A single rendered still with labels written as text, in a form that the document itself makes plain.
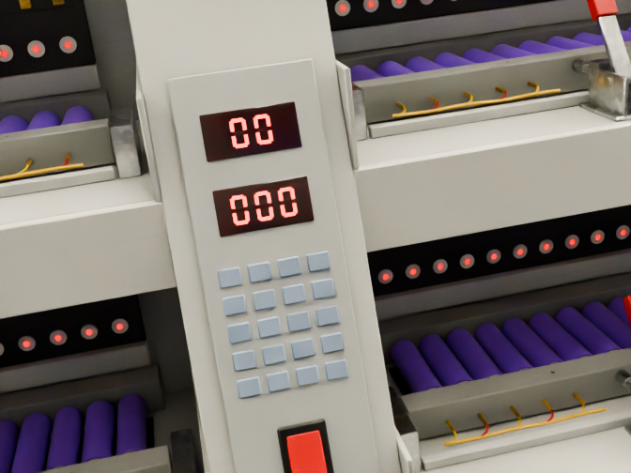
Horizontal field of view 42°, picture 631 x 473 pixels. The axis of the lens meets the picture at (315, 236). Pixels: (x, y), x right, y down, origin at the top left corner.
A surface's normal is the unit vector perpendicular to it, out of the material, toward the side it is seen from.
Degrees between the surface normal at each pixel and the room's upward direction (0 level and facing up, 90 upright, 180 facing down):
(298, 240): 90
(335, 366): 90
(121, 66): 90
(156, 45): 90
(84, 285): 108
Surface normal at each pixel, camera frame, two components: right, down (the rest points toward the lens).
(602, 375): 0.20, 0.35
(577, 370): -0.11, -0.92
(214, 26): 0.16, 0.04
